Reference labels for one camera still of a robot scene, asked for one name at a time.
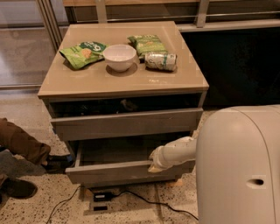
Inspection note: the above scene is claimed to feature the grey top drawer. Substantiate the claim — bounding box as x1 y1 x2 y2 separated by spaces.
51 108 203 141

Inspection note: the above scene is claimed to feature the black shoe near cabinet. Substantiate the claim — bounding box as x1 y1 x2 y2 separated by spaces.
42 154 74 174

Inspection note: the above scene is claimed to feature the black shoe lower left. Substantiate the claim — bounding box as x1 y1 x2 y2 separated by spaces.
0 174 38 200

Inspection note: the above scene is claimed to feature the white ceramic bowl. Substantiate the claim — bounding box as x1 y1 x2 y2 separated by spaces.
102 45 137 72

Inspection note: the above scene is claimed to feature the grey bottom drawer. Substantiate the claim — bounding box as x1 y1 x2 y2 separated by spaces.
82 174 182 188

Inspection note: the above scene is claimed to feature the green white soda can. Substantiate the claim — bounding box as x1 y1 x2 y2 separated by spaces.
144 52 177 72

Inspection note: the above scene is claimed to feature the green chip bag left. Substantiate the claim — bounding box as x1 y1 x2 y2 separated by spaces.
59 41 107 70

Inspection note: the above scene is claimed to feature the black floor cable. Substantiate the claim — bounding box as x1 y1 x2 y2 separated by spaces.
45 185 200 224

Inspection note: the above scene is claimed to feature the green chip bag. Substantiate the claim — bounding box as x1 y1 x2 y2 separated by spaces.
128 34 167 60
59 41 107 70

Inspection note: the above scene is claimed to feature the green chip bag right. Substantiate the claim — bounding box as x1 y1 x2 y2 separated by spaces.
128 34 167 60

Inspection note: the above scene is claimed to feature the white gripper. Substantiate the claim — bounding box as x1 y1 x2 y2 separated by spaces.
148 146 172 173

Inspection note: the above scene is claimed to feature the black power adapter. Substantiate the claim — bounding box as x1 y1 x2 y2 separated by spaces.
93 192 114 202

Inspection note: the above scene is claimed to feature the grey three-drawer cabinet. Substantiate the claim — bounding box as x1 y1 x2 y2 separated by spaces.
37 20 210 189

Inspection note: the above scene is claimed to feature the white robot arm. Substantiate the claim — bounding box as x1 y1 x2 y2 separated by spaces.
149 105 280 224

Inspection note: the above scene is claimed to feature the grey drawer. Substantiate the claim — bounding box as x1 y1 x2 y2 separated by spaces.
51 108 203 141
82 174 182 188
66 138 195 184

